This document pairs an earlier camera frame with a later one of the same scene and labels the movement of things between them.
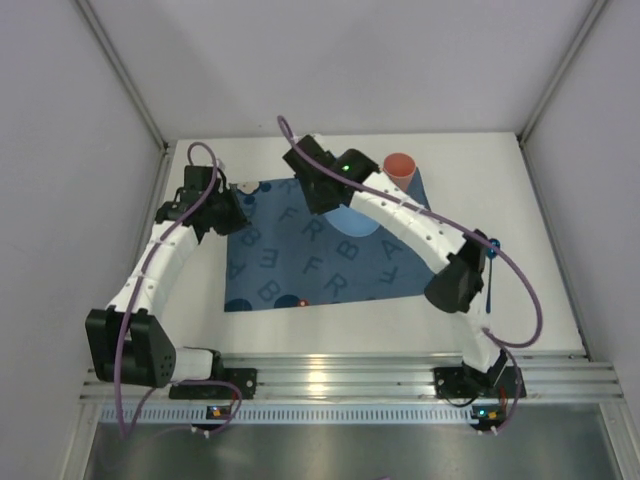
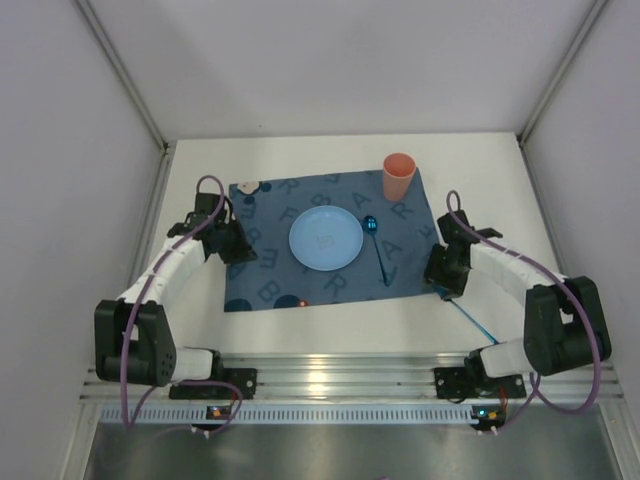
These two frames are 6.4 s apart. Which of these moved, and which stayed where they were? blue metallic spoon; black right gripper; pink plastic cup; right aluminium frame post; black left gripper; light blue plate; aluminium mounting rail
Moved: light blue plate; black left gripper; black right gripper; blue metallic spoon
Stayed: pink plastic cup; aluminium mounting rail; right aluminium frame post
